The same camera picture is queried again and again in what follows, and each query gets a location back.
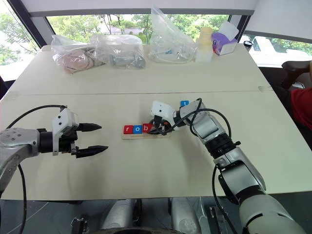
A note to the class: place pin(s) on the small black object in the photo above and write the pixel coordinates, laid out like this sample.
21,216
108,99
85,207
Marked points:
247,43

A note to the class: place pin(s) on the stack of cream plastic cups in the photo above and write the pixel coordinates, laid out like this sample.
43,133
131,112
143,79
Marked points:
204,46

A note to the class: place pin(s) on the red letter block r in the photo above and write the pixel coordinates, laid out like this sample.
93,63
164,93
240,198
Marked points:
128,130

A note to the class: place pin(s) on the wooden letter tray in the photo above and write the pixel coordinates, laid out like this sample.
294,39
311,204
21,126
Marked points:
136,136

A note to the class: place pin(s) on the red letter block b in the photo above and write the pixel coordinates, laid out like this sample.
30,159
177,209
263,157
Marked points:
146,128

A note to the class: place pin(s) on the plastic bag with pink items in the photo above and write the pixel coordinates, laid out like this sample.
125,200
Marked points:
73,58

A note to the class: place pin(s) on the blue letter block t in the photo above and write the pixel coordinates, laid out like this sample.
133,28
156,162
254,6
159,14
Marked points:
184,103

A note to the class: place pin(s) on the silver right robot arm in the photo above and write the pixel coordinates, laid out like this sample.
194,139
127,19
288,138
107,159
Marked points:
243,165

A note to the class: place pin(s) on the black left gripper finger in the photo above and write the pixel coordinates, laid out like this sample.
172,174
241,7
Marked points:
91,150
90,127

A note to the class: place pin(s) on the dark window frame post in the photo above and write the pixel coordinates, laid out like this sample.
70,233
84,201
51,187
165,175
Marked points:
29,24

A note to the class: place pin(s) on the plastic bag with grey parts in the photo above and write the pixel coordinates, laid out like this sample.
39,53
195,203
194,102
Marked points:
122,53

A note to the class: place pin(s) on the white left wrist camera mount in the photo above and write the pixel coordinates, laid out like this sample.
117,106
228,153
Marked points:
64,120

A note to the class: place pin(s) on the purple and white tissue box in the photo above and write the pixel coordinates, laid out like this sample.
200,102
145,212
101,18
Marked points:
225,40

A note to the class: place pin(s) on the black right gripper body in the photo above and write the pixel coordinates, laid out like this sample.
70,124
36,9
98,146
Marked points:
158,122

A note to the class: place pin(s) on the blue letter block o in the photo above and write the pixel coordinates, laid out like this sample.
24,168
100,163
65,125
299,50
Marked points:
137,129

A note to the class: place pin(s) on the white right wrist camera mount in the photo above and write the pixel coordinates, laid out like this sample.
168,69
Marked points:
162,108

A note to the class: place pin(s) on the person in red shirt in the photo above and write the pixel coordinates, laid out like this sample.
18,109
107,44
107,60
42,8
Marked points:
302,107

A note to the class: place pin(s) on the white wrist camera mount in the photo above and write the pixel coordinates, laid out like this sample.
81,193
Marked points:
64,120
162,108

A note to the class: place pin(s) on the brown chair armrest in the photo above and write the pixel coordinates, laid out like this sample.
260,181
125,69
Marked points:
293,68

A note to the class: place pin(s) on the black metal bracket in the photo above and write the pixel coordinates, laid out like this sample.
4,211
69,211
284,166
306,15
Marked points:
80,224
218,219

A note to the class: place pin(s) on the silver rounded robot leg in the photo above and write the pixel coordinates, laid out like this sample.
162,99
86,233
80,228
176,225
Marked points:
119,213
185,215

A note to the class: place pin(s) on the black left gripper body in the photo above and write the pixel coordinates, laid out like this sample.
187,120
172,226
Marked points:
66,143

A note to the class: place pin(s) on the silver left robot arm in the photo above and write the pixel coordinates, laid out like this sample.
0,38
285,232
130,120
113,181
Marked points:
14,142

